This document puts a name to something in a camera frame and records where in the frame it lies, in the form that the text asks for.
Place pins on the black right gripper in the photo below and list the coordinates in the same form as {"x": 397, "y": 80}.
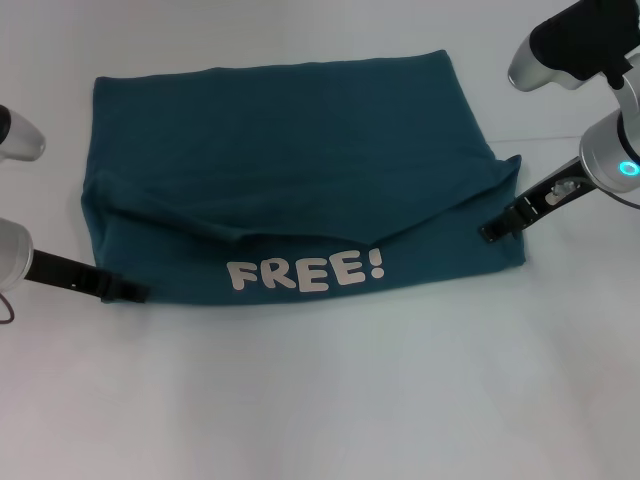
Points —
{"x": 555, "y": 195}

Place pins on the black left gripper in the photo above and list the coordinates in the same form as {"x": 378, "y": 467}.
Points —
{"x": 65, "y": 275}

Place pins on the teal blue t-shirt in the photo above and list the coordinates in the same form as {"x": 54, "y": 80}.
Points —
{"x": 300, "y": 150}

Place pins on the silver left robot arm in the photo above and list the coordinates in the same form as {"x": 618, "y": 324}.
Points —
{"x": 12, "y": 255}

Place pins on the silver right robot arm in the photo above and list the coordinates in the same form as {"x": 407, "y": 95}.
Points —
{"x": 600, "y": 150}

